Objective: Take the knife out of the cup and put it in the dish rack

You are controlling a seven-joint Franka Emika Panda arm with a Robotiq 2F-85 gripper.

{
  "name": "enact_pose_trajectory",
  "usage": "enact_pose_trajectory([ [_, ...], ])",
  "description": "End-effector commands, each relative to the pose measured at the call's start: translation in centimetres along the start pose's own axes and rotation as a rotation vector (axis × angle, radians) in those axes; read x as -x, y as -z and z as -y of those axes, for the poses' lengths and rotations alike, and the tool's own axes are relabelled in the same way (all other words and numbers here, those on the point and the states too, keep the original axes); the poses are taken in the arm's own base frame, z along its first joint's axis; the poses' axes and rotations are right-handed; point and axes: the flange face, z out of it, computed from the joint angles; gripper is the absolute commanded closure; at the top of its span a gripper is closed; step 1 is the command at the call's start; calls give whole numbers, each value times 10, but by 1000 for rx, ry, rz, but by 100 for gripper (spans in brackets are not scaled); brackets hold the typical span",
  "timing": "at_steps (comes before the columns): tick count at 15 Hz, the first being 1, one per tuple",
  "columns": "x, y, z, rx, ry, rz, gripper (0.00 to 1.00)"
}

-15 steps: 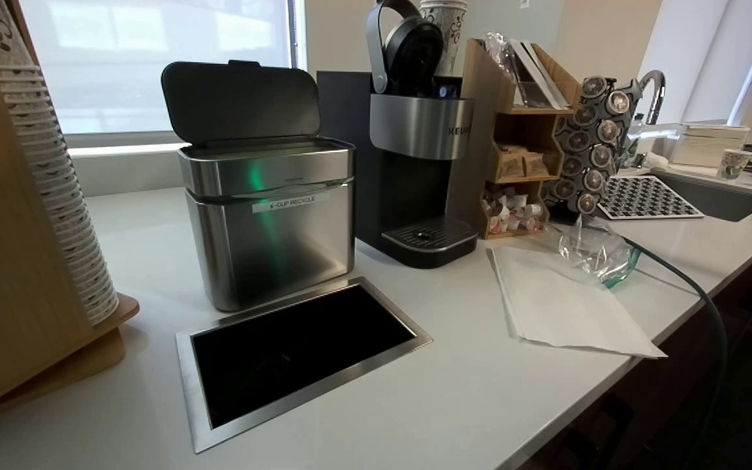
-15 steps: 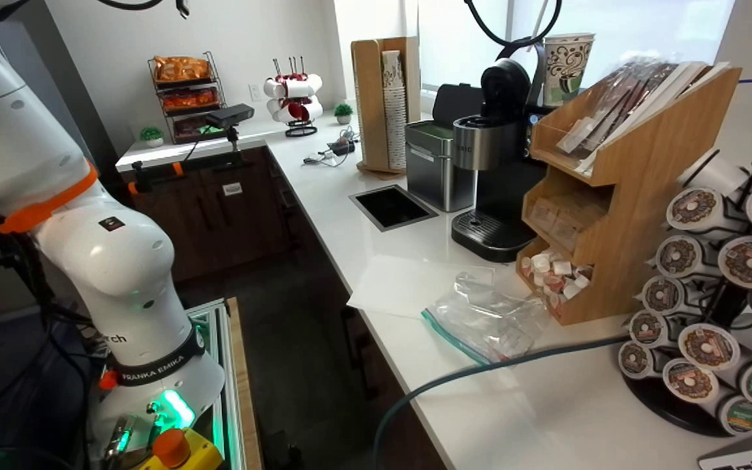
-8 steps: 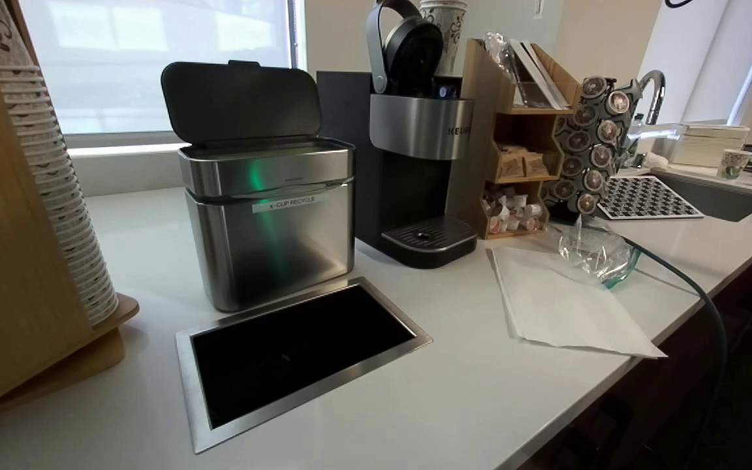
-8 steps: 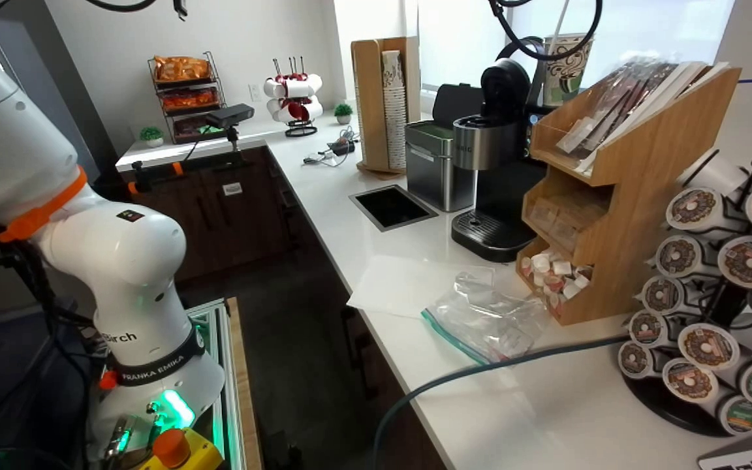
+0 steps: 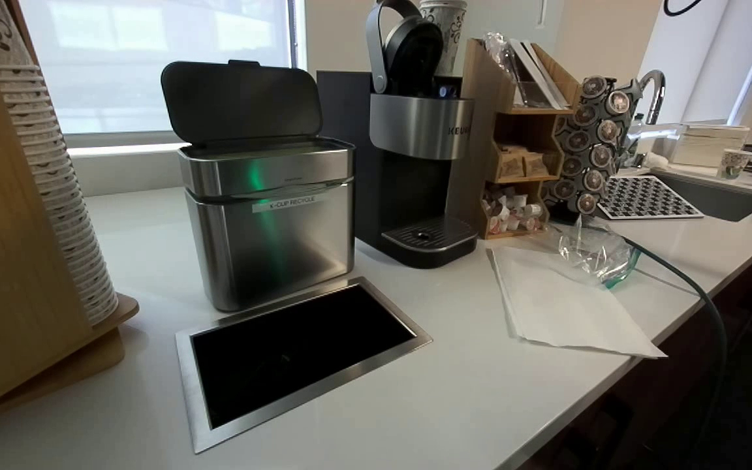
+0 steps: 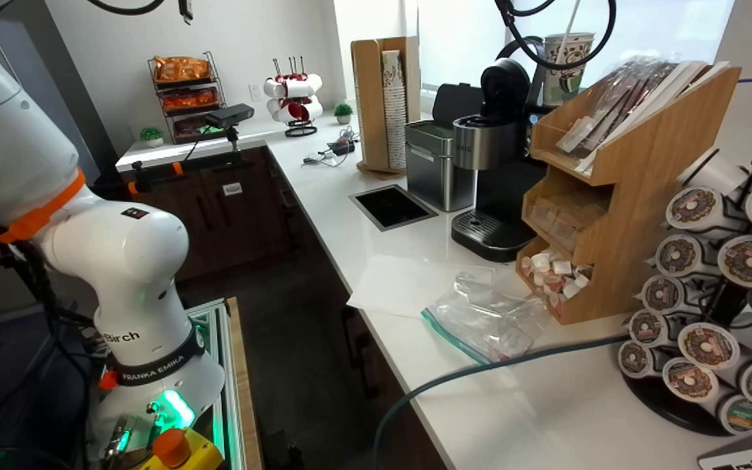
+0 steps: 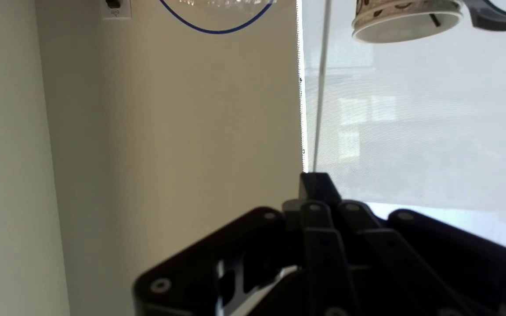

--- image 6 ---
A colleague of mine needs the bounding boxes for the robot base stand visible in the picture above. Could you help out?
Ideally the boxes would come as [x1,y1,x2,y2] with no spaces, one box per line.
[85,295,266,470]

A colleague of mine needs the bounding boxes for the wooden cup dispenser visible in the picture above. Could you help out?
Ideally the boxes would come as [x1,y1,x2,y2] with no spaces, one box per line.
[348,34,424,176]

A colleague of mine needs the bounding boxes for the steel counter trash opening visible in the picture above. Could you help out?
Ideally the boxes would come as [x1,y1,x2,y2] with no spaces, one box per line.
[350,183,442,235]

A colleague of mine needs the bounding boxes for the stainless steel compost bin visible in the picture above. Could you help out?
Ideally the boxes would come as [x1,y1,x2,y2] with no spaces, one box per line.
[403,81,489,217]

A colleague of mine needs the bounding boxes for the stack of paper cups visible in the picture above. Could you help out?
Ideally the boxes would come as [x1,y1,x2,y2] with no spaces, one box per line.
[379,48,410,173]

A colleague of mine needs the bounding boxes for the black pod coffee machine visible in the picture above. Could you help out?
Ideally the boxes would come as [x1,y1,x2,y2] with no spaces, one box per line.
[450,34,554,265]

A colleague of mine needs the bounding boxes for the dark wooden cabinet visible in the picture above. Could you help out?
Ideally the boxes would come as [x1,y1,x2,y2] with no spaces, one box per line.
[117,145,352,291]

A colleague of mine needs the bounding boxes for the mug tree with mugs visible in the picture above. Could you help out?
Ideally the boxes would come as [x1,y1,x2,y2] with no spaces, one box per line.
[262,52,326,140]

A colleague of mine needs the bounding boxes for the brown sugar packets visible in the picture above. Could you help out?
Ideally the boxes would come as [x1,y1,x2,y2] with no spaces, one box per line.
[532,202,597,247]

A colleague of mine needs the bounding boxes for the wooden condiment organizer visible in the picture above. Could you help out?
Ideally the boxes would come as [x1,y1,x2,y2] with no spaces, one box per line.
[514,59,745,328]

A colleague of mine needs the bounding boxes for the clear-wrapped cutlery packs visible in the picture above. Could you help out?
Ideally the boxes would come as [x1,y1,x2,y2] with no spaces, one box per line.
[557,55,713,173]

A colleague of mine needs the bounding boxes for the yellow emergency stop button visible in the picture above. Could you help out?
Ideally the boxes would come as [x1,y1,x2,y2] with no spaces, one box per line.
[135,429,225,470]

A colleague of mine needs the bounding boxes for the black coffee pod carousel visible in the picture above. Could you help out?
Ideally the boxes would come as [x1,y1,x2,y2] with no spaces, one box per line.
[615,141,752,440]

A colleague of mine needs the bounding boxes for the white keyboard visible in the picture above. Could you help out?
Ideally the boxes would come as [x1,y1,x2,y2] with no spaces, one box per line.
[696,433,752,470]

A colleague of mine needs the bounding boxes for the small gadget with cables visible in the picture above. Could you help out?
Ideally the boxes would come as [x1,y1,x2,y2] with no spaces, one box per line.
[301,129,363,171]

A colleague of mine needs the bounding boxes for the black stereo camera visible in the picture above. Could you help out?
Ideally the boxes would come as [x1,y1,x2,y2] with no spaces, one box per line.
[204,102,258,145]

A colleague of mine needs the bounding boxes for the grey power cable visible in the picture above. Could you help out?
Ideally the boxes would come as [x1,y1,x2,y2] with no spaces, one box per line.
[371,334,632,470]

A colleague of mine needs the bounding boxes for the wire snack rack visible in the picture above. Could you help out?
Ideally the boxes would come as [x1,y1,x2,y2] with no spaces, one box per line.
[145,52,225,145]

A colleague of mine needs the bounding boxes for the black robot cable harness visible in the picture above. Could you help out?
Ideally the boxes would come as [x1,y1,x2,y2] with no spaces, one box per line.
[85,0,619,73]

